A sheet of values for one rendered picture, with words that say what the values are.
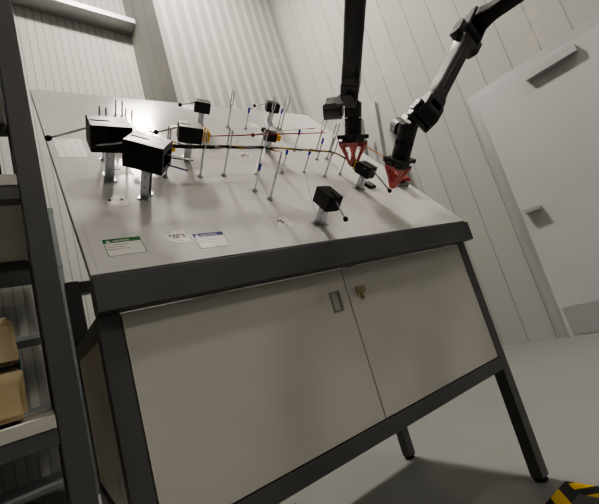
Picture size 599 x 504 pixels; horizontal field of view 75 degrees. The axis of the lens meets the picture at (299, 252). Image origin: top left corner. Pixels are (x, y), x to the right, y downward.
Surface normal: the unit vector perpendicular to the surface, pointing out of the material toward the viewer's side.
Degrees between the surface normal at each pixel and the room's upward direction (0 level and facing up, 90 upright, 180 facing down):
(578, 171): 90
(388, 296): 90
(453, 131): 90
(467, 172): 90
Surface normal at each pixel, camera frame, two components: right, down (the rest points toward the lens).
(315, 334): 0.52, -0.30
